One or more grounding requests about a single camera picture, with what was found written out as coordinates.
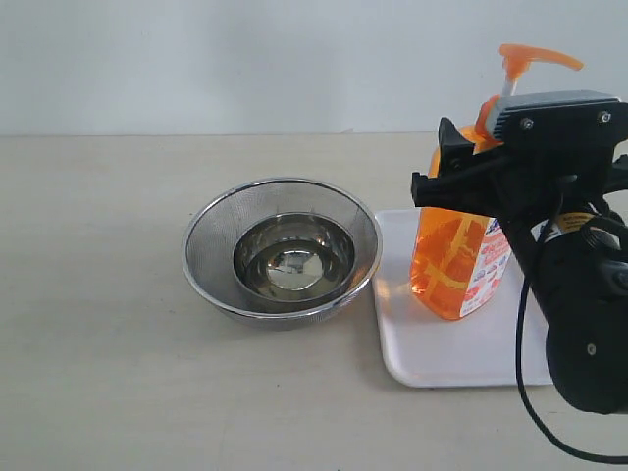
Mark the orange dish soap pump bottle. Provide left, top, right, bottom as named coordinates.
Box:
left=409, top=43, right=584, bottom=321

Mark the white rectangular plastic tray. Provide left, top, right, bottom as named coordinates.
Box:
left=373, top=209, right=523, bottom=388

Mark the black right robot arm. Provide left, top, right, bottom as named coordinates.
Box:
left=411, top=118, right=627, bottom=414

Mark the small stainless steel bowl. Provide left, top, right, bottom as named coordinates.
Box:
left=233, top=212, right=356, bottom=314

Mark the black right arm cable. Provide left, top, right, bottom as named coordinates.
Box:
left=514, top=185, right=628, bottom=465

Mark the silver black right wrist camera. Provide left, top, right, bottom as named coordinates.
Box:
left=482, top=89, right=627, bottom=172

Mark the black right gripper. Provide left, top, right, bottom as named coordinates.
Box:
left=410, top=117, right=627, bottom=245

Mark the steel mesh colander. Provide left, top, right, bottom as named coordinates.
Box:
left=182, top=177, right=383, bottom=331

